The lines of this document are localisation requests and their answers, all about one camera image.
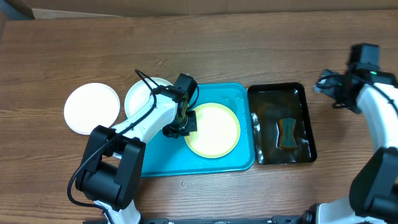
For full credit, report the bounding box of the yellow plate with ketchup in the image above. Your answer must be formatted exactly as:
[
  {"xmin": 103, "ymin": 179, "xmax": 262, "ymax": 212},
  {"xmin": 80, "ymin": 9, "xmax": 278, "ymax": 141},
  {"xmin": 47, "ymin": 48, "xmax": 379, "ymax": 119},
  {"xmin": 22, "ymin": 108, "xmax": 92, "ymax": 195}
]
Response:
[{"xmin": 185, "ymin": 103, "xmax": 241, "ymax": 159}]

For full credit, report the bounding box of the green and yellow sponge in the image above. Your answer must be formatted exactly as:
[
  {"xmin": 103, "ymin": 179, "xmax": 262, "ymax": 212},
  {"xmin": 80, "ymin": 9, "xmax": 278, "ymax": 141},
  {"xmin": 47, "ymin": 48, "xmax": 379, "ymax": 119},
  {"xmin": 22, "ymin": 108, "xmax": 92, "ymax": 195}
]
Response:
[{"xmin": 277, "ymin": 118, "xmax": 297, "ymax": 149}]

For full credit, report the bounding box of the white plate with ketchup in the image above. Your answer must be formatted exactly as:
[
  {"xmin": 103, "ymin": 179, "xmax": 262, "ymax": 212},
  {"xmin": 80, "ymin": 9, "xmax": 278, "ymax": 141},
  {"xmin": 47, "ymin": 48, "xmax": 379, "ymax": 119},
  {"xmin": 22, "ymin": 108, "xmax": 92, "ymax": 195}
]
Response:
[{"xmin": 63, "ymin": 83, "xmax": 121, "ymax": 135}]

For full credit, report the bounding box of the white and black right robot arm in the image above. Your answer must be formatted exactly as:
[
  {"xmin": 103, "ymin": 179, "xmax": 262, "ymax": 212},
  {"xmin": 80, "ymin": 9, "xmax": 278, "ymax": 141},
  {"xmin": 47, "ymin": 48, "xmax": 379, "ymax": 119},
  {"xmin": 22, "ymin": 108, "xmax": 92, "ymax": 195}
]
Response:
[{"xmin": 294, "ymin": 44, "xmax": 397, "ymax": 223}]

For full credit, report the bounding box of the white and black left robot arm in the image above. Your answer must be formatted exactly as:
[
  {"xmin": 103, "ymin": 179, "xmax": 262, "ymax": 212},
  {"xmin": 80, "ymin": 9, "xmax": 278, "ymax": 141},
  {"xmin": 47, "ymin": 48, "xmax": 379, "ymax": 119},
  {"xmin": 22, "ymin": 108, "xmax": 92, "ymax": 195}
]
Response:
[{"xmin": 67, "ymin": 73, "xmax": 199, "ymax": 223}]

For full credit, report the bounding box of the teal plastic tray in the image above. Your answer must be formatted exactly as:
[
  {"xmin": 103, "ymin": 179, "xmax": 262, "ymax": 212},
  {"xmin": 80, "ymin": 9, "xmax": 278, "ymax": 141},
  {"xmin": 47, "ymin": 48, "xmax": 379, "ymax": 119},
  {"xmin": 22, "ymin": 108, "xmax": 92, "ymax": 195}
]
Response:
[{"xmin": 141, "ymin": 83, "xmax": 255, "ymax": 177}]

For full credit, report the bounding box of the black water tray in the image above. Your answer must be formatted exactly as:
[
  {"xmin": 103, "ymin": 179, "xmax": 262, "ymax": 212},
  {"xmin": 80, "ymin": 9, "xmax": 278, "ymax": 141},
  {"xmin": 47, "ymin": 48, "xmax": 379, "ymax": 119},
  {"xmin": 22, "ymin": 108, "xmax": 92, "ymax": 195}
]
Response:
[{"xmin": 248, "ymin": 82, "xmax": 317, "ymax": 165}]

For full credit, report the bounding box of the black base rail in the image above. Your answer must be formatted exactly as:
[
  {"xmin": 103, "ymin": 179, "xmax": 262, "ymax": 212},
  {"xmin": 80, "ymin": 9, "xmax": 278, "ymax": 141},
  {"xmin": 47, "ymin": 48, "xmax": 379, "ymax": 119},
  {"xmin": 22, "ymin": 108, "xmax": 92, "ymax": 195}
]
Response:
[{"xmin": 83, "ymin": 214, "xmax": 312, "ymax": 224}]

